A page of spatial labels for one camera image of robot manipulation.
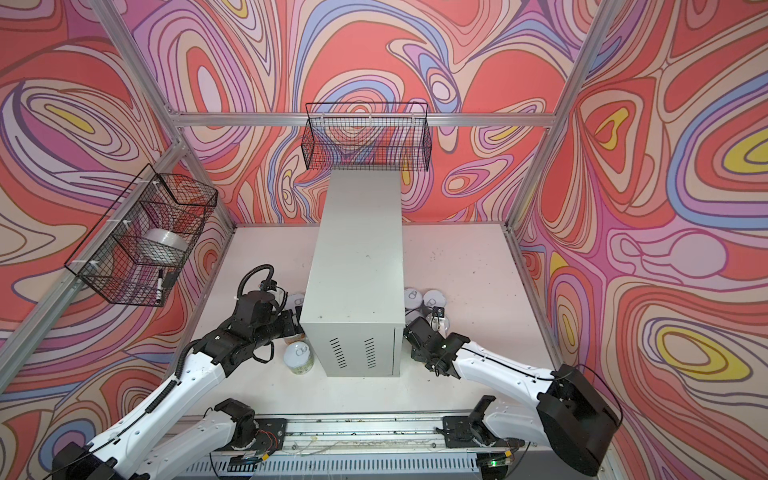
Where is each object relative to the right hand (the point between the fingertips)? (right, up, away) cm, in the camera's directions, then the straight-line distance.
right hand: (431, 352), depth 86 cm
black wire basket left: (-77, +28, -17) cm, 84 cm away
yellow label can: (0, +11, -10) cm, 15 cm away
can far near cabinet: (-35, +18, -17) cm, 43 cm away
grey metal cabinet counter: (-20, +17, -28) cm, 38 cm away
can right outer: (+2, +15, +6) cm, 16 cm away
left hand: (-36, +13, -5) cm, 39 cm away
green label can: (-37, 0, -5) cm, 38 cm away
